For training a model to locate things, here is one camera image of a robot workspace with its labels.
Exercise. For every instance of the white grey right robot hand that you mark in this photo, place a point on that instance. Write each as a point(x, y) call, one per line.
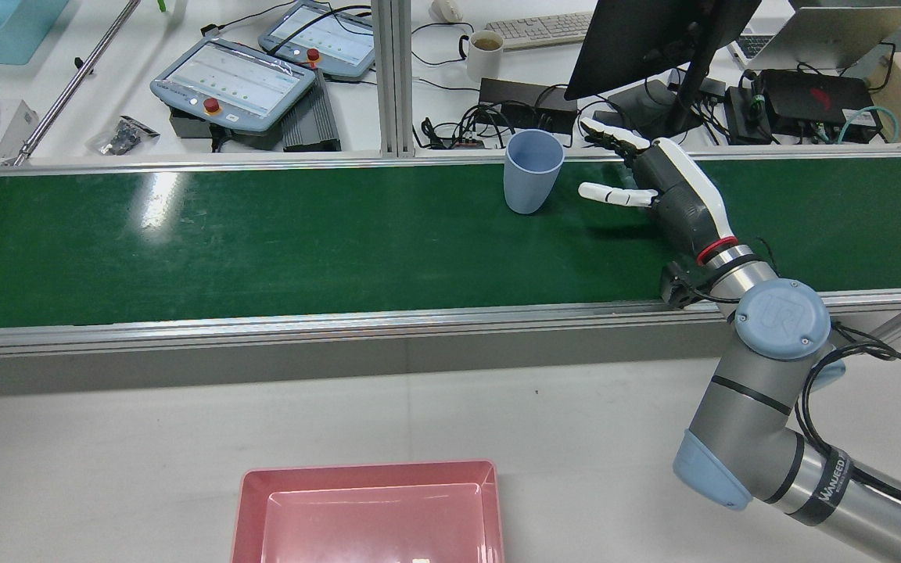
point(681, 195)

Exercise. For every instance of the light blue plastic cup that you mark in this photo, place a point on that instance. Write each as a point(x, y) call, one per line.
point(530, 180)

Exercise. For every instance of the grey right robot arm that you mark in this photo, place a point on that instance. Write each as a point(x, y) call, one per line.
point(763, 391)

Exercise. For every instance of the black box with red logo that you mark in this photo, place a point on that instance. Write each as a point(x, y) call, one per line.
point(818, 95)

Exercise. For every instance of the black ridged metal box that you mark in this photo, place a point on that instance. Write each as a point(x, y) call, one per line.
point(314, 117)

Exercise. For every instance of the pink plastic box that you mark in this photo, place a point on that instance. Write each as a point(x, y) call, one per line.
point(372, 516)

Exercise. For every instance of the black computer monitor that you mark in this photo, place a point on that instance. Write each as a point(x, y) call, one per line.
point(646, 39)

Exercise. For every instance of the silver laptop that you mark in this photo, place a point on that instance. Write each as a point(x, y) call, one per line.
point(826, 35)

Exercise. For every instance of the beige computer keyboard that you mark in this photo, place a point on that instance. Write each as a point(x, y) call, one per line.
point(540, 29)

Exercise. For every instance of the white mug with tea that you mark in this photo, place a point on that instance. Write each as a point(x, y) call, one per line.
point(486, 56)

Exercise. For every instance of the white computer mouse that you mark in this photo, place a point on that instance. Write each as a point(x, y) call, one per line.
point(446, 9)

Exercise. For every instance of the green conveyor belt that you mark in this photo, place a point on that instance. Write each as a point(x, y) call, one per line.
point(341, 242)

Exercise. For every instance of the small grey teach pendant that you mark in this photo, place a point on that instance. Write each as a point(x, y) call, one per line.
point(325, 39)

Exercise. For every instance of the large grey teach pendant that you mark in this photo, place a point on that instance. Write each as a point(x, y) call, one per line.
point(231, 82)

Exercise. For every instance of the plastic bag of screws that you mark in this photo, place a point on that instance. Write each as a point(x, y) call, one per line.
point(123, 134)

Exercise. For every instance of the long metal rod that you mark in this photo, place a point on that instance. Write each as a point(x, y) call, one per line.
point(75, 82)

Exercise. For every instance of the light blue plastic bin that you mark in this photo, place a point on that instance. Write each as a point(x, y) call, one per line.
point(5, 27)

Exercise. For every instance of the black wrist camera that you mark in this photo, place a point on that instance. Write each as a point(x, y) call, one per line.
point(681, 285)

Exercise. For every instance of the aluminium frame post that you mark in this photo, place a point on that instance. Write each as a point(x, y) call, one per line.
point(392, 78)

